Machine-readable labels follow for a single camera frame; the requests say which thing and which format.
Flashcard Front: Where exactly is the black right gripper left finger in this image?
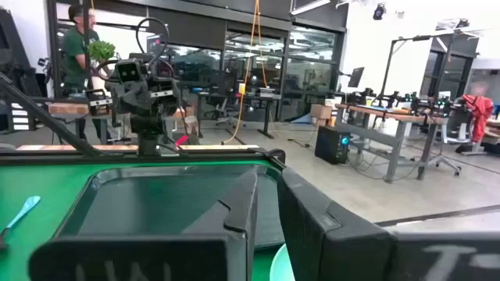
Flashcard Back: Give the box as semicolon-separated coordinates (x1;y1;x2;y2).
29;167;259;281

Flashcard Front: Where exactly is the green table mat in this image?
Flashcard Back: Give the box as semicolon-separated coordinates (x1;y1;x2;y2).
0;158;288;281

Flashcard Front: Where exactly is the black monitor on stand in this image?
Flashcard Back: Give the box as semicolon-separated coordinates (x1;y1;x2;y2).
346;66;366;89

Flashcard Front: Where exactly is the green leafy plant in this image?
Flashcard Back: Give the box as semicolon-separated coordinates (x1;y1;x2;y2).
87;40;117;63

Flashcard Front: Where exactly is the black standing desk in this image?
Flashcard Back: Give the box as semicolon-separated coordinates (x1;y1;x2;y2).
194;91;283;141

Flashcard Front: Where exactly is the small wooden top table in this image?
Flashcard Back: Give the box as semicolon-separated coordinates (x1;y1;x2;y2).
48;101;115;146

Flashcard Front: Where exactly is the black diagonal frame strut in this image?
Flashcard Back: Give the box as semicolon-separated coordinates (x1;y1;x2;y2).
0;72;102;158

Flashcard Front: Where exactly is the long wooden workbench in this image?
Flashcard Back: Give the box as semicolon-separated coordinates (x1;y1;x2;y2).
334;101;447;183

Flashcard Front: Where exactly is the orange hanging cable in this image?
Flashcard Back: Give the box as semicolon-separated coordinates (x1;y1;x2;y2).
221;0;271;146

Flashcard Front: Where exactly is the teal round plate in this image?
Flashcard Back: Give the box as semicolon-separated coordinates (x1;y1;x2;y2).
268;243;297;281

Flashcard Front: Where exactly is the cardboard box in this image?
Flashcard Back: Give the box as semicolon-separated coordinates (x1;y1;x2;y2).
309;103;334;120

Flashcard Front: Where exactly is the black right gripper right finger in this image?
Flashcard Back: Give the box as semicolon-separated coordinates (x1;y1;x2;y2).
276;166;500;281

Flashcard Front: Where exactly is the black spoon with blue handle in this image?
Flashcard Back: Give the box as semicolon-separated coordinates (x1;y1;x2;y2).
0;194;42;251

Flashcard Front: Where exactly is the red jacket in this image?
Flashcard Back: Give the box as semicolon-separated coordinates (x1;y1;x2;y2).
461;94;495;144

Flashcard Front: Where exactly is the dark rectangular serving tray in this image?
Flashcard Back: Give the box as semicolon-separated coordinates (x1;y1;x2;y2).
57;162;287;251

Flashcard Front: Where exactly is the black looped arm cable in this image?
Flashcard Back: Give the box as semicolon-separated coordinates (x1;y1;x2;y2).
134;16;170;69

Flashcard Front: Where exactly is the black computer tower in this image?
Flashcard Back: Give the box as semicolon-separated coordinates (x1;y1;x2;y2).
314;124;352;165

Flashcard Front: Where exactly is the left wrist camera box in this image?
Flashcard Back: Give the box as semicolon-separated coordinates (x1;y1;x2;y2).
115;59;143;84

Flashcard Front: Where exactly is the grey office chair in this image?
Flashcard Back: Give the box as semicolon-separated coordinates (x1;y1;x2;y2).
428;97;477;177

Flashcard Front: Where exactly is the person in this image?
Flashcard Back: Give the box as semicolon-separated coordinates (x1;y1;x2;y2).
61;3;99;97

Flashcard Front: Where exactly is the black ceiling camera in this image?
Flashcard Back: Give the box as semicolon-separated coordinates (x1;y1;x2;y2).
372;2;388;22

